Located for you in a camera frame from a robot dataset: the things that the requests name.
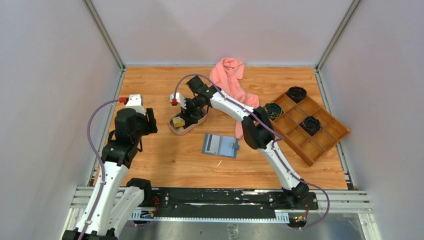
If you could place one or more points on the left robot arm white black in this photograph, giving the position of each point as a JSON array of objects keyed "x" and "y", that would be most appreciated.
[{"x": 104, "y": 218}]

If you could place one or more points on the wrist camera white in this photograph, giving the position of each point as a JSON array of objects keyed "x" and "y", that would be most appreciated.
[
  {"x": 135, "y": 102},
  {"x": 177, "y": 99}
]

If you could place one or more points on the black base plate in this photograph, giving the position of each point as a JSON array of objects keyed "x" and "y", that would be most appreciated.
[{"x": 223, "y": 203}]

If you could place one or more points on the gold card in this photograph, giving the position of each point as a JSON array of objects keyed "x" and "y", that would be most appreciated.
[{"x": 178, "y": 122}]

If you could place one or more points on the pink cloth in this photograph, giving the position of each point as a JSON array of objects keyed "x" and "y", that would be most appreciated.
[{"x": 226, "y": 75}]

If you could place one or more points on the pink oval tray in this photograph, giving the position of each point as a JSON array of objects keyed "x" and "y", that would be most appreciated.
[{"x": 183, "y": 130}]

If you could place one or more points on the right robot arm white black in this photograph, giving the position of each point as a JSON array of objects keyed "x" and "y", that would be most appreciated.
[{"x": 257, "y": 129}]

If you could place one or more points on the wooden compartment tray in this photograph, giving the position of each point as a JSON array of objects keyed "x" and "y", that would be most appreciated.
[{"x": 308, "y": 148}]

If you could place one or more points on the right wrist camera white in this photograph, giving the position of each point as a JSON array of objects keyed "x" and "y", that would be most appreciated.
[{"x": 177, "y": 99}]

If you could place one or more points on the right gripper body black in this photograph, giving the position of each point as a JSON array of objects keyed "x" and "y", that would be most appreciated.
[{"x": 193, "y": 106}]

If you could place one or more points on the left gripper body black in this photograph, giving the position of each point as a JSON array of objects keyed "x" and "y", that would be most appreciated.
[{"x": 143, "y": 124}]

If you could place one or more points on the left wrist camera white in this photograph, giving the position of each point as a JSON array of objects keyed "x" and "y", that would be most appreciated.
[{"x": 135, "y": 102}]

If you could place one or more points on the blue leather card holder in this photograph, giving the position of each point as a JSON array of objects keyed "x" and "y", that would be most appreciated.
[{"x": 228, "y": 147}]

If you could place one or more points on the black tape roll upper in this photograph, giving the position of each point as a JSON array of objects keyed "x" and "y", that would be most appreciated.
[{"x": 296, "y": 93}]

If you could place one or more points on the aluminium rail frame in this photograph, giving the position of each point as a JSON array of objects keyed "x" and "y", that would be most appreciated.
[{"x": 341, "y": 214}]

